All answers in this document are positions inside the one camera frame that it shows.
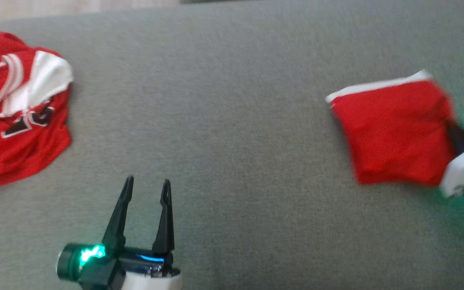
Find grey sofa seat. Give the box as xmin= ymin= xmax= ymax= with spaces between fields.
xmin=0 ymin=0 xmax=464 ymax=290

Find red shorts with white trim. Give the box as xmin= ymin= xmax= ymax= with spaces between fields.
xmin=325 ymin=69 xmax=458 ymax=186

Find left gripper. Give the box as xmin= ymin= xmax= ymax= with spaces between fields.
xmin=80 ymin=175 xmax=182 ymax=290

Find red Bulls 23 jersey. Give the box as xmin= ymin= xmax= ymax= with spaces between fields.
xmin=0 ymin=32 xmax=74 ymax=192

